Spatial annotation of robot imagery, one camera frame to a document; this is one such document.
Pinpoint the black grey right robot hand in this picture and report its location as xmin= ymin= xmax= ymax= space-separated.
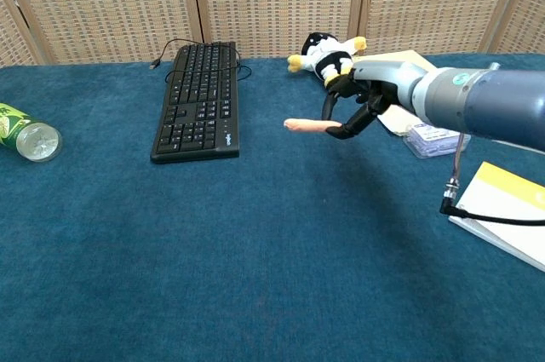
xmin=321 ymin=59 xmax=427 ymax=141

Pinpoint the black computer keyboard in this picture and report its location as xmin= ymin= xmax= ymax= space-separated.
xmin=150 ymin=41 xmax=241 ymax=165

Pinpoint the black white yellow plush toy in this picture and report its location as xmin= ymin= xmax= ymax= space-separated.
xmin=287 ymin=32 xmax=368 ymax=90

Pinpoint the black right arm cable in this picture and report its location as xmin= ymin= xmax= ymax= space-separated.
xmin=439 ymin=129 xmax=545 ymax=226

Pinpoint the cream manila paper folder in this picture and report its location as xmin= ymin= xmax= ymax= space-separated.
xmin=355 ymin=49 xmax=439 ymax=138

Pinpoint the blue table cloth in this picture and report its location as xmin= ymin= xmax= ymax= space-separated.
xmin=0 ymin=53 xmax=545 ymax=362

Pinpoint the white yellow notebook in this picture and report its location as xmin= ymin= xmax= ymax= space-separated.
xmin=448 ymin=161 xmax=545 ymax=273

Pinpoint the black keyboard USB cable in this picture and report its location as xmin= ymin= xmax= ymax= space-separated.
xmin=149 ymin=38 xmax=253 ymax=84

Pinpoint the green label plastic bottle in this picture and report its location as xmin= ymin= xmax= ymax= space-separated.
xmin=0 ymin=102 xmax=64 ymax=164

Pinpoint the pink sausage toy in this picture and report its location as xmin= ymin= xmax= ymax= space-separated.
xmin=284 ymin=118 xmax=344 ymax=133

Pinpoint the clear plastic box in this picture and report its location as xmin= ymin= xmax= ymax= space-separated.
xmin=402 ymin=121 xmax=472 ymax=160

